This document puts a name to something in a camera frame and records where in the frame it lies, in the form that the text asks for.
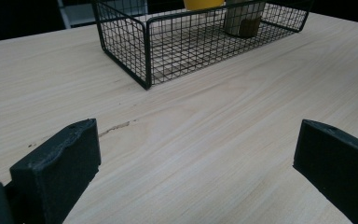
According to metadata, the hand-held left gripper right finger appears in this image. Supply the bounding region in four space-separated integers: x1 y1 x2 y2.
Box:
293 119 358 224

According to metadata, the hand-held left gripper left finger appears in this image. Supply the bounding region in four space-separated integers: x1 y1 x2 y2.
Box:
9 118 103 224

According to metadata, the black wire mesh basket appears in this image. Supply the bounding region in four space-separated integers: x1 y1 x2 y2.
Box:
91 0 313 91

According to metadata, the silver cup with brown label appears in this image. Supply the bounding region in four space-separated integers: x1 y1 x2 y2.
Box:
223 0 267 39

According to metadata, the yellow paper cup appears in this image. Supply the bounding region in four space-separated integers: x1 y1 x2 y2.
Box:
183 0 226 12

